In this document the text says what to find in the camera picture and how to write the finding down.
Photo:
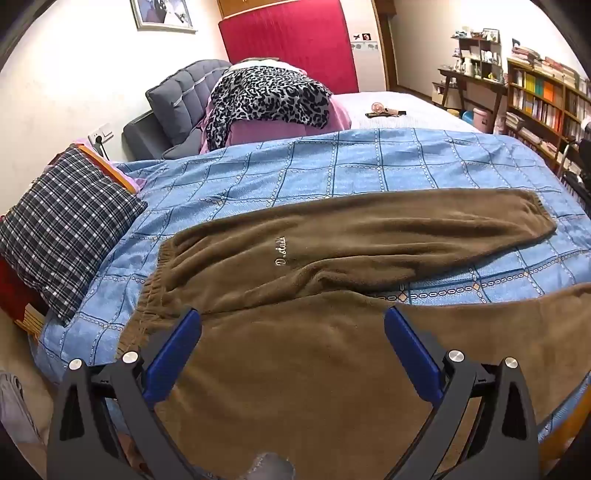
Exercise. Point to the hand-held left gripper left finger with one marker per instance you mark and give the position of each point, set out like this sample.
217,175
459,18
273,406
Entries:
173,355

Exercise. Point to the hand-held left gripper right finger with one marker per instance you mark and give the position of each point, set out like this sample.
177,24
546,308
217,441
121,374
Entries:
413,355

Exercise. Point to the brown fleece pants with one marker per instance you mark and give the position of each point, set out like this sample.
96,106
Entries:
300,369

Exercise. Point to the red striped pillow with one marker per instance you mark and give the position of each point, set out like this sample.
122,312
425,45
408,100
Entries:
18,295

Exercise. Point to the grey white cloth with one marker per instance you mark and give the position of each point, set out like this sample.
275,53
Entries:
14,406

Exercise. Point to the dark plaid pillow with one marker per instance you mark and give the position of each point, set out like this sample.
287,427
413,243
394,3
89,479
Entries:
64,221

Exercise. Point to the pink orange folded cloth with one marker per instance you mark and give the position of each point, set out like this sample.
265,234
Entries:
122,177

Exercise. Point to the blue checked blanket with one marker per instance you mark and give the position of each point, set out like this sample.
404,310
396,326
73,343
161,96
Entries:
323,175

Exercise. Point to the pink blanket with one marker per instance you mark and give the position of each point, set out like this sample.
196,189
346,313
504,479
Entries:
258,131

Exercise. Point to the blue plastic bin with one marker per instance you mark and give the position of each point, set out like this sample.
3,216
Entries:
467,117

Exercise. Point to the dark slim object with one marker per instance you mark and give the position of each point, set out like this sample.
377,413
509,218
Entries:
395,111

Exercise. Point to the pink plastic bin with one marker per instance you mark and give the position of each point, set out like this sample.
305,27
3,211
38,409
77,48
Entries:
482,120

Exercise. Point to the small pink fan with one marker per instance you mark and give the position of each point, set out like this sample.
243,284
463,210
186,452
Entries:
376,108

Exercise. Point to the white bed sheet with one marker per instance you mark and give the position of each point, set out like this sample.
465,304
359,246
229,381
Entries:
415,104

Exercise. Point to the grey tufted headboard cushion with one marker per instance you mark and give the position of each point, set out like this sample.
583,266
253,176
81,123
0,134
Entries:
180,92

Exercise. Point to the leopard print blanket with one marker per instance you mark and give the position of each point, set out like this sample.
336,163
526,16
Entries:
268,97

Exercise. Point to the dark wooden desk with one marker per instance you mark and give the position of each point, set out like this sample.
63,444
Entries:
466,78

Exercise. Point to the wooden bookshelf with books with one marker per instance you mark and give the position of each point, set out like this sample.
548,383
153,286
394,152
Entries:
545,101

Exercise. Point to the small wooden desktop shelf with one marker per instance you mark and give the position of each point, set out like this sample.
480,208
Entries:
480,46

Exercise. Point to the red upright mattress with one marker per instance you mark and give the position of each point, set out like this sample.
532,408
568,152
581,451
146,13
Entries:
295,37

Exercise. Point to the framed wedding photo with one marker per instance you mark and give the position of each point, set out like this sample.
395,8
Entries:
161,14

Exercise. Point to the wooden bed frame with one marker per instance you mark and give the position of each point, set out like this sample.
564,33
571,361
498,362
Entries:
561,436

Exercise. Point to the white wall socket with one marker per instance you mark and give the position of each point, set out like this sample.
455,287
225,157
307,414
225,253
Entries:
101,134

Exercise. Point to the wooden door frame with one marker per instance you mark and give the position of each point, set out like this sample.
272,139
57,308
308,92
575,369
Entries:
385,41

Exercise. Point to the small wall stickers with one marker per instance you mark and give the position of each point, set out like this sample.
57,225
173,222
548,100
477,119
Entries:
364,41

